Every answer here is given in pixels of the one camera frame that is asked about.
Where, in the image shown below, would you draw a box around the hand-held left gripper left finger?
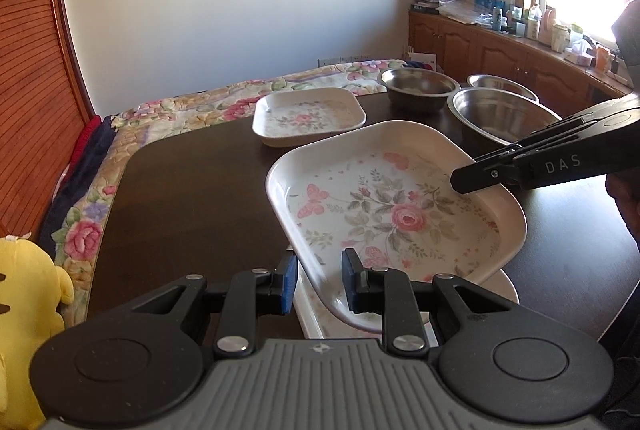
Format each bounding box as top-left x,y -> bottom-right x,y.
112,250 -> 301,359

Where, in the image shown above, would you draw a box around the clear plastic bags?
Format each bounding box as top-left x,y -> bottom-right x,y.
439,0 -> 496,28

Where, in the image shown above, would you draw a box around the small floral rectangular plate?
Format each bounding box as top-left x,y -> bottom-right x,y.
252,87 -> 367,148

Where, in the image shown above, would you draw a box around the medium steel bowl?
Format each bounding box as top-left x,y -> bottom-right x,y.
379,68 -> 459,112

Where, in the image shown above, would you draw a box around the white paper carton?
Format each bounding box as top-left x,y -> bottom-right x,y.
407,51 -> 437,70

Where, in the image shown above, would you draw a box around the large floral rectangular plate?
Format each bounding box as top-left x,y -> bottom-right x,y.
265,120 -> 528,287

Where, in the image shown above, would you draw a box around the large steel bowl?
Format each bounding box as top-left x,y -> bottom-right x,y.
446,87 -> 564,150

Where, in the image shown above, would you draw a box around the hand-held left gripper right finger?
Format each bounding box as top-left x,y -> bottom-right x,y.
341,249 -> 516,353

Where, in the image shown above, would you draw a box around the row of bottles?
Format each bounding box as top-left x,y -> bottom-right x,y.
475,0 -> 632,77

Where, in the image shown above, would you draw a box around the person's right forearm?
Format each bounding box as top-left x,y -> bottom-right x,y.
605,170 -> 640,253

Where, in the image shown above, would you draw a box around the person's dark jacket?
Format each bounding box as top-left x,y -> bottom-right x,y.
597,0 -> 640,430

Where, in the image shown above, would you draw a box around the row of wall sockets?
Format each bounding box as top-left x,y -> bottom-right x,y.
318,54 -> 374,66

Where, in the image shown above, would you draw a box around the yellow plush toy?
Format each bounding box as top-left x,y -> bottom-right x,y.
0,234 -> 76,430

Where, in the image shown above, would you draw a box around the medium floral rectangular plate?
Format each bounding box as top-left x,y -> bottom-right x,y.
292,260 -> 521,341

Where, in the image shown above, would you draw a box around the floral blanket with navy border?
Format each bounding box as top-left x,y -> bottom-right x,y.
39,58 -> 411,311

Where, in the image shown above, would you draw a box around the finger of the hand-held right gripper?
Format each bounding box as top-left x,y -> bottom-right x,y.
515,95 -> 640,148
450,123 -> 640,195

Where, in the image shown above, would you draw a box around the small steel bowl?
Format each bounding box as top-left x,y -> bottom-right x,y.
466,74 -> 541,104

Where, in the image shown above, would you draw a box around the wooden cabinet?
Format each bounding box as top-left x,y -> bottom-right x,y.
407,10 -> 640,123

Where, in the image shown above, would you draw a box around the wooden louvered wardrobe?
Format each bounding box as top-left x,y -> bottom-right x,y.
0,0 -> 99,242

